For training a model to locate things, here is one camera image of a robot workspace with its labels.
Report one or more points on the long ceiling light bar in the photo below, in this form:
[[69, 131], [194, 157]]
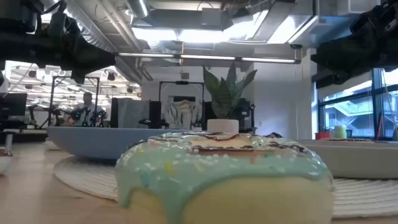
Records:
[[205, 57]]

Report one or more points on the red cup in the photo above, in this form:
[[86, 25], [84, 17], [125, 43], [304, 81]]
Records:
[[322, 136]]

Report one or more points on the white plant pot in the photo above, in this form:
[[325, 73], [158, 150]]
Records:
[[223, 126]]

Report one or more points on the beige plate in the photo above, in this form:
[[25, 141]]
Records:
[[357, 160]]

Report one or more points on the black metal frame rig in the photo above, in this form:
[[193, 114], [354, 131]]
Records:
[[182, 82], [97, 93]]

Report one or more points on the black monitor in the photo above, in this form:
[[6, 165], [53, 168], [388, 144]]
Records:
[[14, 105]]

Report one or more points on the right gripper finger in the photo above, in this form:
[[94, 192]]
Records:
[[329, 49], [329, 65]]

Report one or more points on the silver spiral air duct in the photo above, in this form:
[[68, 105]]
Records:
[[138, 7]]

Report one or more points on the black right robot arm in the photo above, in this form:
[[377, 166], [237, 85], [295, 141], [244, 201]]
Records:
[[376, 18]]

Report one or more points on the person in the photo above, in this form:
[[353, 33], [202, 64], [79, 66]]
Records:
[[88, 109]]

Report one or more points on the white garment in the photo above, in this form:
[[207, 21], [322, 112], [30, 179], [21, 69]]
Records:
[[182, 113]]

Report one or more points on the green snake plant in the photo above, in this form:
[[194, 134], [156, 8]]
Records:
[[225, 96]]

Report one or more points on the white woven round placemat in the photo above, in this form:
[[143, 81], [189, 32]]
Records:
[[87, 177], [363, 199]]

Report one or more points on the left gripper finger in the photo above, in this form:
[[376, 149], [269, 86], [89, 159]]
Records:
[[99, 63], [98, 51]]

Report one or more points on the mint glazed chocolate drizzle donut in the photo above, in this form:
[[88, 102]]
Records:
[[217, 174]]

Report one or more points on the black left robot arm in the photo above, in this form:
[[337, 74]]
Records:
[[18, 46]]

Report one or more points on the grey cloth panel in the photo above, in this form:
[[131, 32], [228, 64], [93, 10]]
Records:
[[133, 112]]

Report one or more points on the blue plate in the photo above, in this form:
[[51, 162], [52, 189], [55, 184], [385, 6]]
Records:
[[93, 141]]

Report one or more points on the green cup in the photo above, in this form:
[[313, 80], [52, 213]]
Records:
[[340, 132]]

